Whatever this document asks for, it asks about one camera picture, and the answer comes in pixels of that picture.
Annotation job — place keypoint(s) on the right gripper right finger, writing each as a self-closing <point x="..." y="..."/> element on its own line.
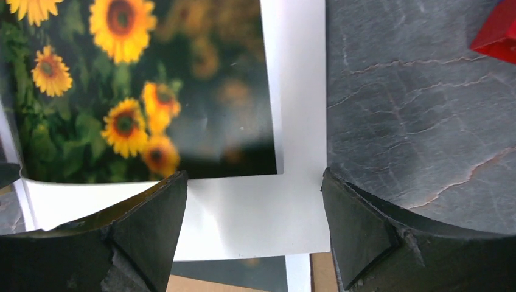
<point x="380" y="246"/>

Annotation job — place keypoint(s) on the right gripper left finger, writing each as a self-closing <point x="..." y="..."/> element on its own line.
<point x="129" y="246"/>

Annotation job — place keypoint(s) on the brown backing board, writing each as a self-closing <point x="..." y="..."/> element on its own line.
<point x="300" y="272"/>

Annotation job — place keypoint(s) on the white photo mat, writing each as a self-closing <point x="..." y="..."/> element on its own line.
<point x="249" y="77"/>

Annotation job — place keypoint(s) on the sunflower photo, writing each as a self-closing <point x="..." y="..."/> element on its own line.
<point x="86" y="91"/>

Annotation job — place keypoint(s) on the red purple block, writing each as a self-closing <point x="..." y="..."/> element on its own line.
<point x="496" y="37"/>

